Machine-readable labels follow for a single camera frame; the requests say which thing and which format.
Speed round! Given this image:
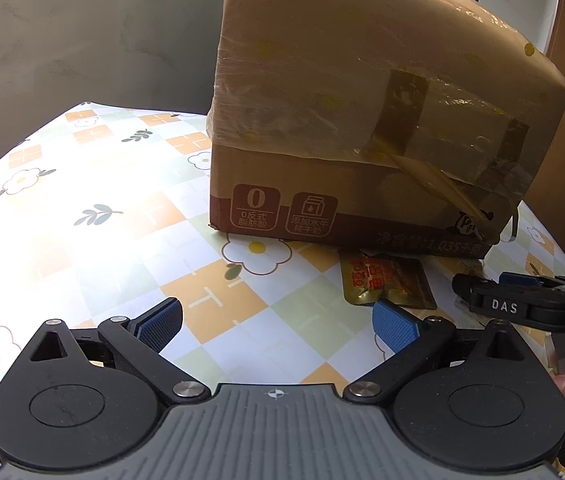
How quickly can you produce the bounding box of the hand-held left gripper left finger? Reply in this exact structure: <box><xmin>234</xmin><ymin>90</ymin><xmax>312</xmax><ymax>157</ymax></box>
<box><xmin>27</xmin><ymin>297</ymin><xmax>212</xmax><ymax>404</ymax></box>

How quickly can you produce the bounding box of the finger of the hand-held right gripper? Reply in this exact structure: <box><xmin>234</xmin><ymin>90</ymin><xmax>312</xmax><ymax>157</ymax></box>
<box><xmin>453</xmin><ymin>272</ymin><xmax>486</xmax><ymax>314</ymax></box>
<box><xmin>500</xmin><ymin>271</ymin><xmax>563</xmax><ymax>289</ymax></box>

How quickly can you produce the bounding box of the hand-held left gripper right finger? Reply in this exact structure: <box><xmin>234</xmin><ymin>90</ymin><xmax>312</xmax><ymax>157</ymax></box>
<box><xmin>344</xmin><ymin>299</ymin><xmax>531</xmax><ymax>406</ymax></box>

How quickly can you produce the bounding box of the gold red sachet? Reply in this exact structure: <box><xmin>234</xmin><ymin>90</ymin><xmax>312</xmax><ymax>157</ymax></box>
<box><xmin>339</xmin><ymin>250</ymin><xmax>438</xmax><ymax>311</ymax></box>

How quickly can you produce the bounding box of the taped cardboard box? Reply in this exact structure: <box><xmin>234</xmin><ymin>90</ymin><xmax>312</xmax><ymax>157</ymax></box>
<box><xmin>206</xmin><ymin>0</ymin><xmax>565</xmax><ymax>261</ymax></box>

